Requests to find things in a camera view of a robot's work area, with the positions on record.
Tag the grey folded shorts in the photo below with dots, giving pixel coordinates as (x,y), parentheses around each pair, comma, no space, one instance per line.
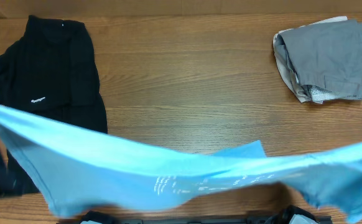
(326,59)

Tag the light blue t-shirt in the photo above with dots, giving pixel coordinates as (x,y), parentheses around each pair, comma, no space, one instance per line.
(149,178)

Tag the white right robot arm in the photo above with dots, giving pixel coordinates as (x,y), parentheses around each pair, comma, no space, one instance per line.
(292,215)

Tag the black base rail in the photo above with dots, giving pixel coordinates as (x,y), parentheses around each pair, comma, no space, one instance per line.
(104,218)

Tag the black shirt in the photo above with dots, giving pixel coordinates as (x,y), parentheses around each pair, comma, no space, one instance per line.
(44,71)

